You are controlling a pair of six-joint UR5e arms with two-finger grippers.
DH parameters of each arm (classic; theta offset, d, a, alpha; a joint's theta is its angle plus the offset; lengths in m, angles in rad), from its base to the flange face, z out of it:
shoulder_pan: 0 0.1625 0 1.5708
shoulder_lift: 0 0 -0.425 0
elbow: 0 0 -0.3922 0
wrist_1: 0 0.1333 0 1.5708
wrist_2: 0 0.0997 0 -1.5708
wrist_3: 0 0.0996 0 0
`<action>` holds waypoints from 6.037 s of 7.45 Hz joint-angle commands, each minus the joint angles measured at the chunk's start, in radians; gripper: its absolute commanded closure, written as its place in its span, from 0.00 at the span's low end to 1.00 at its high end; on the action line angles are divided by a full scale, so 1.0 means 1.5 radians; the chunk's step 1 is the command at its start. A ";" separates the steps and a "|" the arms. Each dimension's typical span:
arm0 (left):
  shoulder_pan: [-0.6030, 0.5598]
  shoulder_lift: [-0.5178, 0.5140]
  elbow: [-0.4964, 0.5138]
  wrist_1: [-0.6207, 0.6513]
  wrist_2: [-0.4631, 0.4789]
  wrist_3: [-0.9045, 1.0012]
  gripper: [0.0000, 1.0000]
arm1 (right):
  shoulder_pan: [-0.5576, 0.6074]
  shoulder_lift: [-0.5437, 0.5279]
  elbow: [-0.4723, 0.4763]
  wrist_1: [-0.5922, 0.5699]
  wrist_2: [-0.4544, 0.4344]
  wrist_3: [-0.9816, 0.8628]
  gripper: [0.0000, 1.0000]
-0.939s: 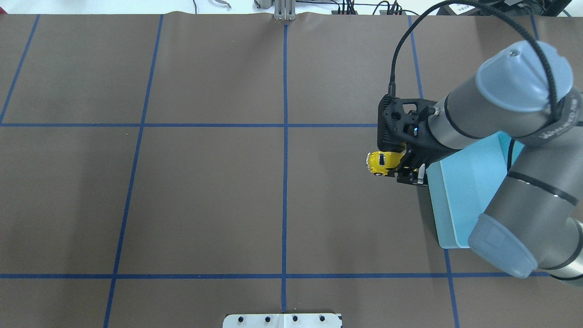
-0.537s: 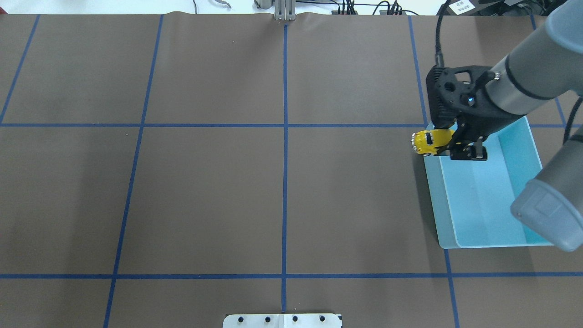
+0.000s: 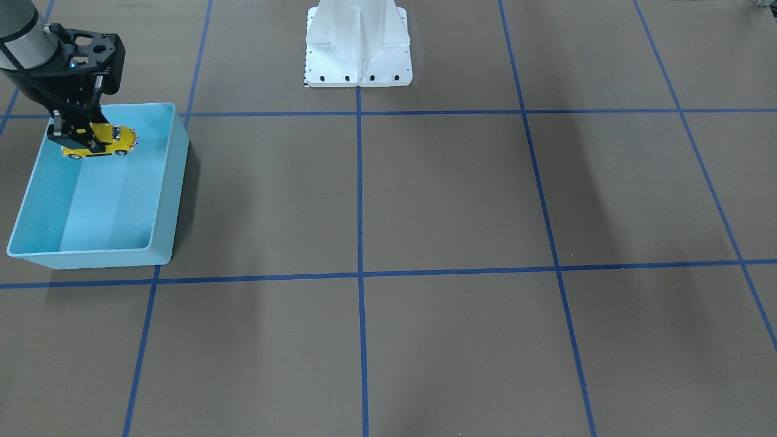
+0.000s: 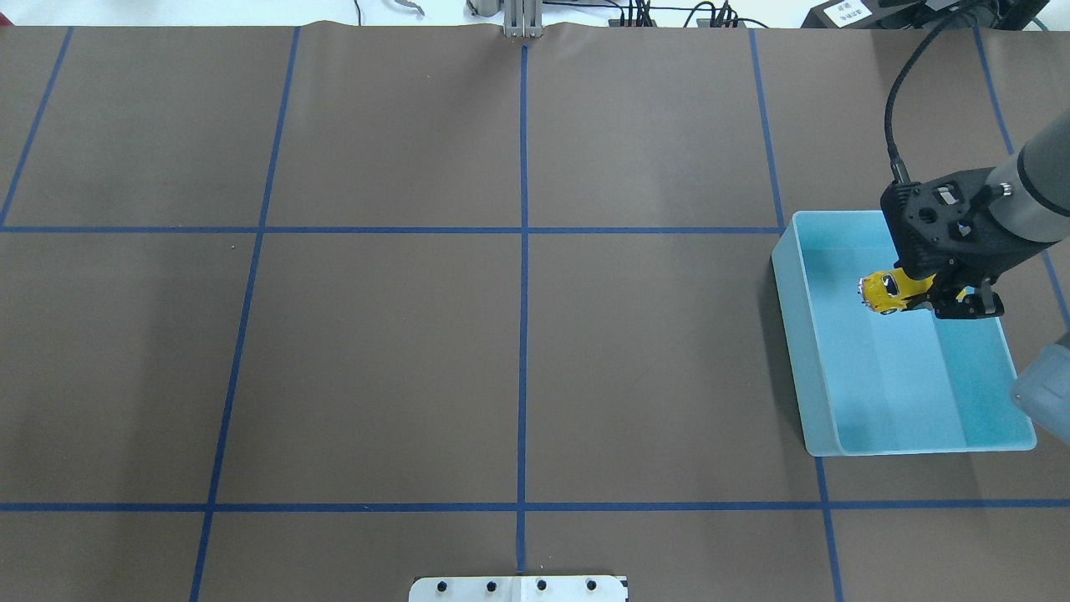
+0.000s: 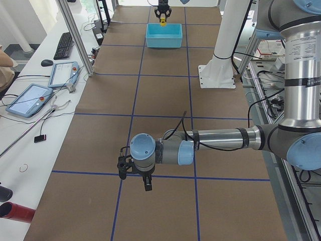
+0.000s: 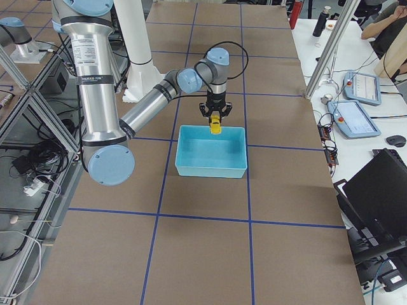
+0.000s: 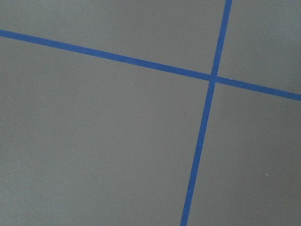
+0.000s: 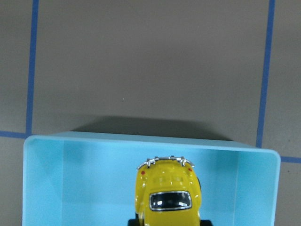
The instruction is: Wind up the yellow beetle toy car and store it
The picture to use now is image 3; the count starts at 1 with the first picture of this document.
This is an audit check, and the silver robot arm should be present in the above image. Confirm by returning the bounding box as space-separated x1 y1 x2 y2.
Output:
1 1 107 154

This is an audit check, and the white pedestal column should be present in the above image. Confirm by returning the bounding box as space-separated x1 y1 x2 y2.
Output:
304 1 413 87

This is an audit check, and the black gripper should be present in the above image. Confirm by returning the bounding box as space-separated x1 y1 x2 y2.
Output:
2 61 111 151

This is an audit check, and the light blue plastic bin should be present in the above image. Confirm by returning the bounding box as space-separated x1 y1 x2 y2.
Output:
6 103 189 270

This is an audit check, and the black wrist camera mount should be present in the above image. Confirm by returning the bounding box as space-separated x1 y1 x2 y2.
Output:
42 23 126 96

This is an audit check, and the yellow beetle toy car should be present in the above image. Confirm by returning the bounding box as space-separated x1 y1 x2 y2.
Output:
61 123 138 160

